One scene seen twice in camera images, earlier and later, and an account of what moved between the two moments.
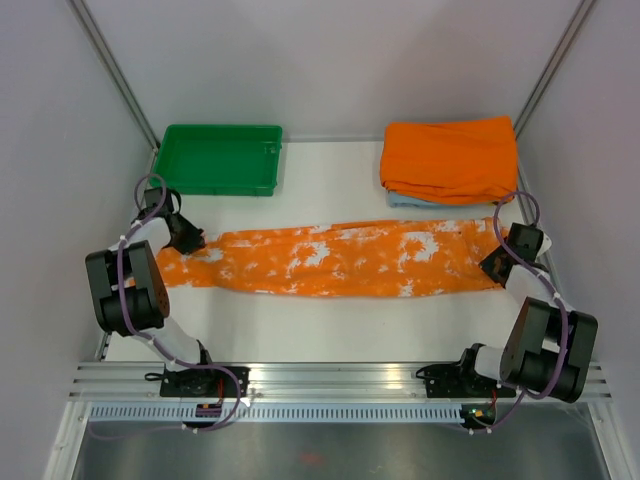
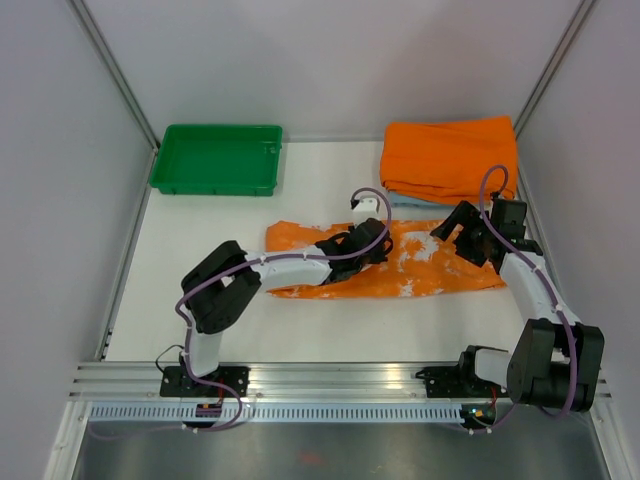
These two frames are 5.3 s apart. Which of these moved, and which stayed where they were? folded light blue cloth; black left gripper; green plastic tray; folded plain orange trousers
Moved: black left gripper
Stayed: folded light blue cloth; green plastic tray; folded plain orange trousers
